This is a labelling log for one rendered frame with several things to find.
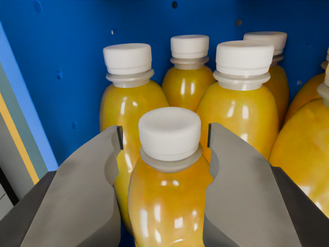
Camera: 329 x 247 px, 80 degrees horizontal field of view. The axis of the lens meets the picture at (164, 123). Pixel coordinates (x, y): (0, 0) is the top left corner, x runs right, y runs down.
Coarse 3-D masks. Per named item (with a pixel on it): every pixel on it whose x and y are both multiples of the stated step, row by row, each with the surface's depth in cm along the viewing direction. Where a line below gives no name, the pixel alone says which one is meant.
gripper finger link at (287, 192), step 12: (276, 168) 8; (276, 180) 7; (288, 180) 7; (288, 192) 7; (300, 192) 7; (288, 204) 6; (300, 204) 6; (312, 204) 6; (300, 216) 6; (312, 216) 6; (324, 216) 6; (300, 228) 6; (312, 228) 6; (324, 228) 6; (300, 240) 5; (312, 240) 5; (324, 240) 5
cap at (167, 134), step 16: (160, 112) 13; (176, 112) 13; (192, 112) 13; (144, 128) 11; (160, 128) 11; (176, 128) 11; (192, 128) 11; (144, 144) 12; (160, 144) 11; (176, 144) 11; (192, 144) 11
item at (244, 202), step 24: (216, 144) 10; (240, 144) 10; (216, 168) 9; (240, 168) 8; (264, 168) 8; (216, 192) 7; (240, 192) 7; (264, 192) 7; (216, 216) 6; (240, 216) 6; (264, 216) 6; (288, 216) 6; (216, 240) 6; (240, 240) 6; (264, 240) 6; (288, 240) 6
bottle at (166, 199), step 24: (144, 168) 13; (168, 168) 12; (192, 168) 13; (144, 192) 12; (168, 192) 12; (192, 192) 12; (144, 216) 13; (168, 216) 12; (192, 216) 12; (144, 240) 13; (168, 240) 12; (192, 240) 13
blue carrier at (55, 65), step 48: (0, 0) 10; (48, 0) 13; (96, 0) 17; (144, 0) 20; (192, 0) 22; (240, 0) 22; (288, 0) 20; (0, 48) 10; (48, 48) 13; (96, 48) 18; (288, 48) 22; (48, 96) 13; (96, 96) 19; (48, 144) 13
